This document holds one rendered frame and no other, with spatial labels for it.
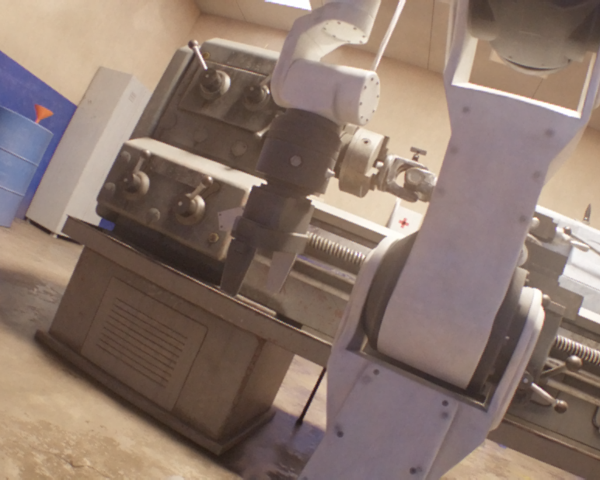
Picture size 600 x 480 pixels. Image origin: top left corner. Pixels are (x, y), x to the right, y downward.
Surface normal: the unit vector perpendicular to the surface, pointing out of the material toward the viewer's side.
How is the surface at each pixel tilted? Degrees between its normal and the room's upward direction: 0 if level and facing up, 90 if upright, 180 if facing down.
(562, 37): 153
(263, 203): 101
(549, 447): 90
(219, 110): 90
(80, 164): 90
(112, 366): 90
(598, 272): 66
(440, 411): 60
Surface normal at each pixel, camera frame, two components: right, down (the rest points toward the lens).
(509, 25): -0.41, 0.91
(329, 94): -0.44, -0.07
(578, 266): -0.04, -0.55
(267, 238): 0.28, 0.18
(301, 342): -0.22, -0.20
